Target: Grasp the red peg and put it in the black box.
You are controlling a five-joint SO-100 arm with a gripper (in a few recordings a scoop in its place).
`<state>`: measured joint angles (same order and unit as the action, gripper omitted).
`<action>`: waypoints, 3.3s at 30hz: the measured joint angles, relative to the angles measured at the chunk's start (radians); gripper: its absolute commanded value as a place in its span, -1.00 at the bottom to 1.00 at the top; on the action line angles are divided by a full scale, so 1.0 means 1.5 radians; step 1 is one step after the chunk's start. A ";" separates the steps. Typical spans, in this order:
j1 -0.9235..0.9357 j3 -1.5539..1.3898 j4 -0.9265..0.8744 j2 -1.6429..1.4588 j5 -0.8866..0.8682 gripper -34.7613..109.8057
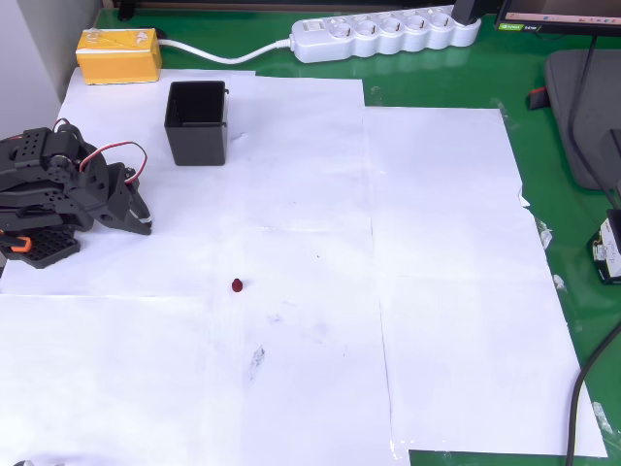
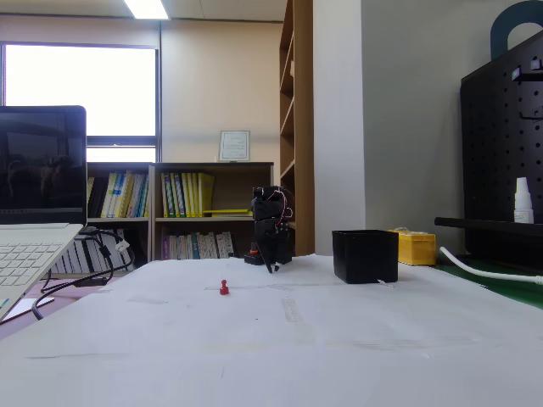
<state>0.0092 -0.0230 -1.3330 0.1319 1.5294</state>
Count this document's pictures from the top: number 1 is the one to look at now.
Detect black square cup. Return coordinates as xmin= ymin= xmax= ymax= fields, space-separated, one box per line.
xmin=163 ymin=80 xmax=231 ymax=167

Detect yellow cardboard box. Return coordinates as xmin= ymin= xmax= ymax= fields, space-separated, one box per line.
xmin=75 ymin=27 xmax=164 ymax=86

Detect white and black electronic device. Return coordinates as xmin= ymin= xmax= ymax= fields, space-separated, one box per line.
xmin=587 ymin=208 xmax=621 ymax=286

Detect orange black clamp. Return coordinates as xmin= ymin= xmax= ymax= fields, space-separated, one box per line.
xmin=0 ymin=231 xmax=33 ymax=254

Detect white power strip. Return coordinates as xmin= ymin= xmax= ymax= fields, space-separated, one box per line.
xmin=289 ymin=5 xmax=483 ymax=64

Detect black plug adapter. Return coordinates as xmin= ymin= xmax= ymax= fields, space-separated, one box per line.
xmin=452 ymin=0 xmax=484 ymax=26

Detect black laptop with green sticker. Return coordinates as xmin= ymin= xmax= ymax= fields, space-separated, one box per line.
xmin=494 ymin=0 xmax=621 ymax=38

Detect grey laptop sleeve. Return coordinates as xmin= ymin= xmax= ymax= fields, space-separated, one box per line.
xmin=526 ymin=48 xmax=621 ymax=192

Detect red white servo cable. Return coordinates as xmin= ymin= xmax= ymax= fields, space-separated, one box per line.
xmin=52 ymin=117 xmax=148 ymax=186

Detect white power cable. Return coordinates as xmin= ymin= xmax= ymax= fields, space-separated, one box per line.
xmin=157 ymin=37 xmax=295 ymax=65

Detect thin black cable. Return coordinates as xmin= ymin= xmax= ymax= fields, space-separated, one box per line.
xmin=567 ymin=36 xmax=621 ymax=211

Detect thick black cable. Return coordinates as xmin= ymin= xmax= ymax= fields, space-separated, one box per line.
xmin=564 ymin=319 xmax=621 ymax=466

